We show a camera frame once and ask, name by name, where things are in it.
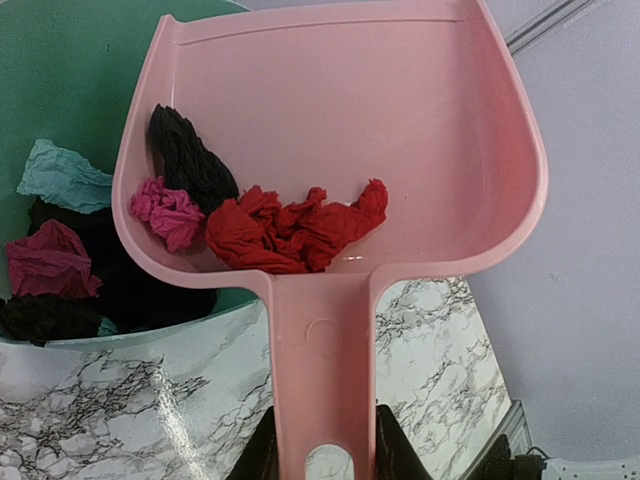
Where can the green plastic waste bin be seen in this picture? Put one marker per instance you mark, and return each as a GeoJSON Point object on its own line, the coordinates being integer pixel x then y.
{"type": "Point", "coordinates": [68, 72]}

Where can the small pink paper ball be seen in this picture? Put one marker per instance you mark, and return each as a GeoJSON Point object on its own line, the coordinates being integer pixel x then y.
{"type": "Point", "coordinates": [170, 214]}

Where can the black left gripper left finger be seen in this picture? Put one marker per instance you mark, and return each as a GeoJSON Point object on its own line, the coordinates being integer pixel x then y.
{"type": "Point", "coordinates": [259, 458]}

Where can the light blue paper scrap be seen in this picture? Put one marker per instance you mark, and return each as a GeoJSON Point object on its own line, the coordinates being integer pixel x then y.
{"type": "Point", "coordinates": [64, 178]}

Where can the red paper scrap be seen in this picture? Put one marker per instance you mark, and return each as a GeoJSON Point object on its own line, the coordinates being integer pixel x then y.
{"type": "Point", "coordinates": [258, 232]}

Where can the right aluminium frame post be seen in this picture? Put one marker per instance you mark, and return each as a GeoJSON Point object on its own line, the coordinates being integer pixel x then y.
{"type": "Point", "coordinates": [556, 15]}

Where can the tiny black paper scrap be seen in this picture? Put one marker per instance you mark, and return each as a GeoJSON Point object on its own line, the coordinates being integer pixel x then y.
{"type": "Point", "coordinates": [187, 163]}

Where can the pink plastic dustpan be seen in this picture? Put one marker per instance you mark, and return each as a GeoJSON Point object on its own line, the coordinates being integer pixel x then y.
{"type": "Point", "coordinates": [422, 95]}

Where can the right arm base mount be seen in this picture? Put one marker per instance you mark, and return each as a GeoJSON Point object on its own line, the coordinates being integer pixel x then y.
{"type": "Point", "coordinates": [504, 466]}

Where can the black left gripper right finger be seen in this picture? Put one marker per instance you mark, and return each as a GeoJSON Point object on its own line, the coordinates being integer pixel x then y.
{"type": "Point", "coordinates": [395, 457]}

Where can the magenta paper sheet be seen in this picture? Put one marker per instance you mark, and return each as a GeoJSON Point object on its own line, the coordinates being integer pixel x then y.
{"type": "Point", "coordinates": [51, 261]}

